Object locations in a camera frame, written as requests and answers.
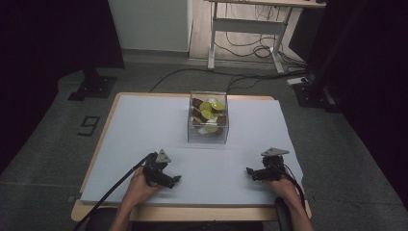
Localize white desk frame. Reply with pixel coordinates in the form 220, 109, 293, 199
205, 0, 327, 75

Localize white power strip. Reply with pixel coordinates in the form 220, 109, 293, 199
286, 76, 310, 87

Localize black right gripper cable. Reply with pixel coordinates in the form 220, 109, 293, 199
272, 163, 306, 208

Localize black stand base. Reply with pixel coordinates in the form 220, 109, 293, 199
67, 66, 118, 102
293, 76, 343, 114

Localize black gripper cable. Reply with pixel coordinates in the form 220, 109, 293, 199
272, 163, 306, 208
72, 153, 155, 231

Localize person's left hand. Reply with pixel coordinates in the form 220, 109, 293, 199
123, 167, 163, 206

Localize person's right hand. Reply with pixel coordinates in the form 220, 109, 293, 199
264, 177, 301, 203

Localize pile of coffee capsules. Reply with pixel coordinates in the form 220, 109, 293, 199
191, 96, 227, 135

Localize black curtain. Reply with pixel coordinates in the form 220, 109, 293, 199
290, 0, 408, 210
0, 0, 126, 176

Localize white partition panel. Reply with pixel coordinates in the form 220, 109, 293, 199
107, 0, 194, 54

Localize black floor cable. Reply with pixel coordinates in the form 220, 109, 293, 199
149, 67, 309, 93

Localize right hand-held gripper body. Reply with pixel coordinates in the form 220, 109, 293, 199
260, 147, 290, 182

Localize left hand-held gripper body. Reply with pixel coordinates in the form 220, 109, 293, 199
142, 148, 175, 188

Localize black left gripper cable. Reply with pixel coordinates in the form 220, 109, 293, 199
72, 153, 155, 231

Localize tangled black cables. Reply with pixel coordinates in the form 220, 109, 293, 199
214, 4, 309, 73

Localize clear plastic box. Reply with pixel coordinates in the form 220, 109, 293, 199
187, 90, 230, 144

